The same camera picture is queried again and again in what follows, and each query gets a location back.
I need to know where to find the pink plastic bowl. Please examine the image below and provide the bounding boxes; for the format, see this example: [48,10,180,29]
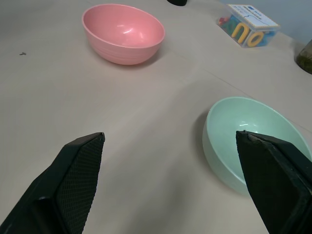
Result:
[81,3,165,66]

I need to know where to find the clear box of colourful letters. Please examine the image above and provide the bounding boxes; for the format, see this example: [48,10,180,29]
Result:
[215,3,281,49]

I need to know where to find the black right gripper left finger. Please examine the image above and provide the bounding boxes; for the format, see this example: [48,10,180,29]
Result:
[0,132,106,234]

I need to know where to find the green plastic bowl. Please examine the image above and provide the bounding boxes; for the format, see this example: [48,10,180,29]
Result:
[202,96,312,196]

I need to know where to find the dark rounded glass jar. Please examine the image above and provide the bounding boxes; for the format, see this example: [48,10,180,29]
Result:
[294,39,312,75]

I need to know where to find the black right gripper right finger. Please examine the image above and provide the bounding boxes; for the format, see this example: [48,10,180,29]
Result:
[235,130,312,234]

